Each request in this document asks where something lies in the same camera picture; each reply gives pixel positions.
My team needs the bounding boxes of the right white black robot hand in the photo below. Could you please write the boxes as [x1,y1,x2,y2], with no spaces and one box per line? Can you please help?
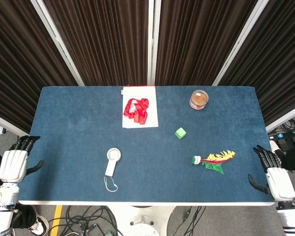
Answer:
[247,145,295,203]

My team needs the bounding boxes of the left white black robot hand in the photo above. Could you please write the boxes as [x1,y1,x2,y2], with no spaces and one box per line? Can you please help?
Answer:
[0,135,44,184]

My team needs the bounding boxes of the white handheld fan with strap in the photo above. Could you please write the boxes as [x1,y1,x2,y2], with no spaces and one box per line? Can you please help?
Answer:
[103,147,122,193]

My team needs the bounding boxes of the black power adapter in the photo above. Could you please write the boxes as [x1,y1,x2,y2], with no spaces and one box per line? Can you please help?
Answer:
[276,134,295,150]

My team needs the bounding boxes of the black and white sneaker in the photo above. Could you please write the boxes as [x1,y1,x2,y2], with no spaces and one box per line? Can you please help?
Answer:
[28,213,50,236]

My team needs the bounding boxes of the colourful feather shuttlecock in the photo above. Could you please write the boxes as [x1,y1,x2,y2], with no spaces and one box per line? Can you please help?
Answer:
[191,149,236,175]

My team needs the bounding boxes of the yellow floor tape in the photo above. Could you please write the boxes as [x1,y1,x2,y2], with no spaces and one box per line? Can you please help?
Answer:
[50,205,63,236]

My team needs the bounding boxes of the dark brown curtain panel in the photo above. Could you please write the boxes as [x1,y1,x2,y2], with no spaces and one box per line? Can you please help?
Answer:
[0,0,79,133]
[156,0,260,87]
[219,0,295,126]
[43,0,153,87]

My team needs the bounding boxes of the green cube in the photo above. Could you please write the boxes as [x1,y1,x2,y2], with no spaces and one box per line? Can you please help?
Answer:
[175,127,187,140]

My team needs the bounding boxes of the clear jar with brown contents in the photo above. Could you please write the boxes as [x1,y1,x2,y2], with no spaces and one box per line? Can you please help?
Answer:
[189,89,210,111]

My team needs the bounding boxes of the red ribbon bundle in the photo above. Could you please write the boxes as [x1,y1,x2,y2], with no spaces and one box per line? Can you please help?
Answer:
[123,97,150,123]

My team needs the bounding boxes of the white frame rail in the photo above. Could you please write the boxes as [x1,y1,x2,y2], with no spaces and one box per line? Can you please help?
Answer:
[0,112,24,137]
[265,102,295,132]

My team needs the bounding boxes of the tangled black floor cables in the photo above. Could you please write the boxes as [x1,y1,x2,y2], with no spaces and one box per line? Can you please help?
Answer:
[277,115,295,135]

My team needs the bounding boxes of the black cable bundle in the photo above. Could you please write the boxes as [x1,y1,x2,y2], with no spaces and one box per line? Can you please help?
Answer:
[63,206,121,236]

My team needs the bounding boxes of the black cable with green plug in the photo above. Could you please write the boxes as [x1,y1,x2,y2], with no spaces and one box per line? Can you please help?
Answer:
[179,206,207,236]

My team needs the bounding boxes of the white frame post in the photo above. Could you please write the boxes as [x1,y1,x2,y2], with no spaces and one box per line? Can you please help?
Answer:
[30,0,85,87]
[212,0,270,87]
[147,0,158,87]

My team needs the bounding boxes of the white table pedestal base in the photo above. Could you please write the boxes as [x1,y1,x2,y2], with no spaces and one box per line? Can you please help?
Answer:
[107,205,177,236]

